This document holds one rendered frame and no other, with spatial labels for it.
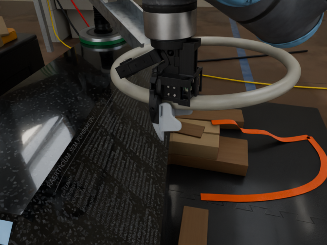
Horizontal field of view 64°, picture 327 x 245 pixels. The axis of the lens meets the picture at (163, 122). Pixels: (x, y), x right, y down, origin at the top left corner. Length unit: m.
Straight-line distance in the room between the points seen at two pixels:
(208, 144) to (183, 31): 1.14
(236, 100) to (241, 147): 1.20
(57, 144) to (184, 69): 0.34
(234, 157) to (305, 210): 0.45
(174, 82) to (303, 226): 1.22
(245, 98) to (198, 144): 1.01
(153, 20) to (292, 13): 0.20
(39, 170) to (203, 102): 0.36
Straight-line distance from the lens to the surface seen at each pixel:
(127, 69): 0.53
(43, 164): 0.61
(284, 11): 0.40
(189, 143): 1.52
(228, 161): 1.59
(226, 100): 0.52
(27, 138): 0.69
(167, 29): 0.43
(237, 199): 1.53
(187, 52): 0.46
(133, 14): 1.10
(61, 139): 0.66
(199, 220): 1.28
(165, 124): 0.52
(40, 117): 0.75
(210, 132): 1.62
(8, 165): 0.64
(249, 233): 1.44
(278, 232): 1.49
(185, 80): 0.46
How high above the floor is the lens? 1.20
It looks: 36 degrees down
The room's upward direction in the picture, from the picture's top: straight up
